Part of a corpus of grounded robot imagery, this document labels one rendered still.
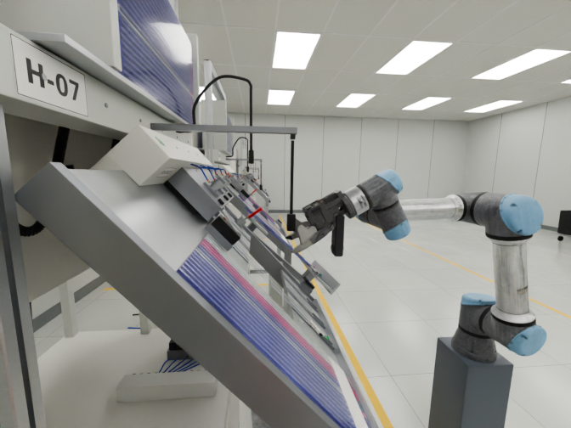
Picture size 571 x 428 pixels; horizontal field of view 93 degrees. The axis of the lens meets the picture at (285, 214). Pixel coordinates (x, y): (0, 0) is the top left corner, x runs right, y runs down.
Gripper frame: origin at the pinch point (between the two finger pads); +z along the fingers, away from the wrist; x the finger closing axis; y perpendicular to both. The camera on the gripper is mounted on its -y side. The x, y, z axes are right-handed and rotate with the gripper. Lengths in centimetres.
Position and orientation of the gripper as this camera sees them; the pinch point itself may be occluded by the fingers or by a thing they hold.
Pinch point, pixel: (288, 247)
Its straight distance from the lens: 75.4
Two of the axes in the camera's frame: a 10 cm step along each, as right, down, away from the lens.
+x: 1.0, 1.5, -9.8
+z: -8.7, 4.9, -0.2
